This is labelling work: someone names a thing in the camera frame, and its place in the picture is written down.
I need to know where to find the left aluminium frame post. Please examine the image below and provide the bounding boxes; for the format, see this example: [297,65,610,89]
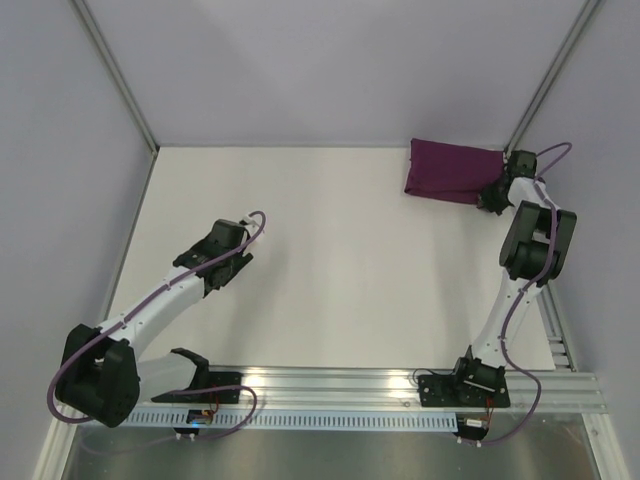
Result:
[68,0,160,159]

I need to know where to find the slotted cable duct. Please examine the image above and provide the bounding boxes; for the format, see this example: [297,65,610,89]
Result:
[123,407,458,433]

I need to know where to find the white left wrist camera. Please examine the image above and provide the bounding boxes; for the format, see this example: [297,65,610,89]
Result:
[240,211,267,247]

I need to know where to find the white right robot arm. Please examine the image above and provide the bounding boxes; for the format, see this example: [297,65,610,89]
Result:
[450,150,578,405]

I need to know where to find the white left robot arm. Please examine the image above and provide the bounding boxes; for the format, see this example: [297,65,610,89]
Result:
[46,211,267,428]

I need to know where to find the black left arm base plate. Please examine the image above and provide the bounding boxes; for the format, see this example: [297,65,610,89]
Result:
[151,371,243,406]

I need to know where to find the aluminium frame post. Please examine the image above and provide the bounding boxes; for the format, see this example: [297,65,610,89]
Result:
[68,0,160,159]
[503,0,605,156]

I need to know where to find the aluminium front rail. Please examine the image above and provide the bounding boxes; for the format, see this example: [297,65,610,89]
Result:
[59,364,609,416]

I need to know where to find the purple cloth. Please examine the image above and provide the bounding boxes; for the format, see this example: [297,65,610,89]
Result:
[404,138,504,205]

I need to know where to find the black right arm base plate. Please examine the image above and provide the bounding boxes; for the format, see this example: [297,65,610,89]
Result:
[416,374,511,409]

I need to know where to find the right aluminium frame post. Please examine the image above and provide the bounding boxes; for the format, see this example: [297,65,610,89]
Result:
[503,0,605,156]

